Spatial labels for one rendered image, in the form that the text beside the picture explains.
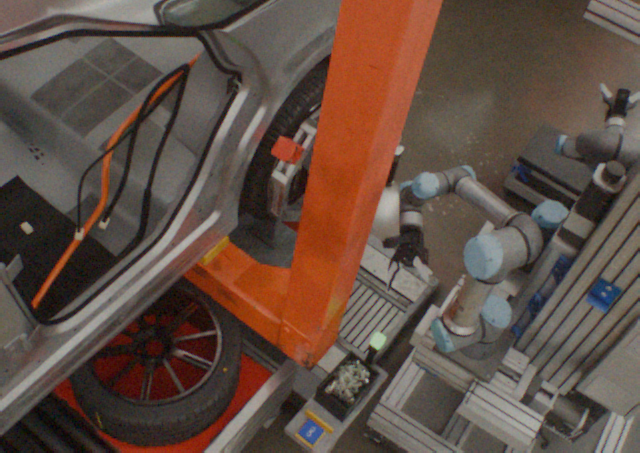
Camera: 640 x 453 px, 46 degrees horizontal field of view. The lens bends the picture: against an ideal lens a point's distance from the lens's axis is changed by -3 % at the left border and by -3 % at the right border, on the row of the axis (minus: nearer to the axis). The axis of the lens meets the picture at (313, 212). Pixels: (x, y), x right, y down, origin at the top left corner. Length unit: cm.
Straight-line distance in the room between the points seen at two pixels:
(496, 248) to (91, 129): 150
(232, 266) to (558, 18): 346
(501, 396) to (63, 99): 189
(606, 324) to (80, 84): 203
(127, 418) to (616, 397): 166
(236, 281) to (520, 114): 248
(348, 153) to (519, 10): 377
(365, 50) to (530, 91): 330
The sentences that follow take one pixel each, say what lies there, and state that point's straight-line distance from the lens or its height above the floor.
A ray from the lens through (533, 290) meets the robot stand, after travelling 265.
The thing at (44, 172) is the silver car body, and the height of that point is 79.
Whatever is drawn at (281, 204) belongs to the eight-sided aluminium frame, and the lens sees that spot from 281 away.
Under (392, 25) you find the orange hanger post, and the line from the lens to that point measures 159.
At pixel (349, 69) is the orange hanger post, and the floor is 192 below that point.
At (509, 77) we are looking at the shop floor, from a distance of 495.
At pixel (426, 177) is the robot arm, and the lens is 238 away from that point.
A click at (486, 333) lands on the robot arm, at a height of 100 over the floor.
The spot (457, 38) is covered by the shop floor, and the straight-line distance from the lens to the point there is 510.
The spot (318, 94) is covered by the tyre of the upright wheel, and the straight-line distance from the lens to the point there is 276.
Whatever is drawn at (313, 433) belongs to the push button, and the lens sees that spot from 278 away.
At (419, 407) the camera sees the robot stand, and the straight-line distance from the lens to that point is 320.
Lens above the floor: 305
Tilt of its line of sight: 52 degrees down
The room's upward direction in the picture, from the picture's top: 12 degrees clockwise
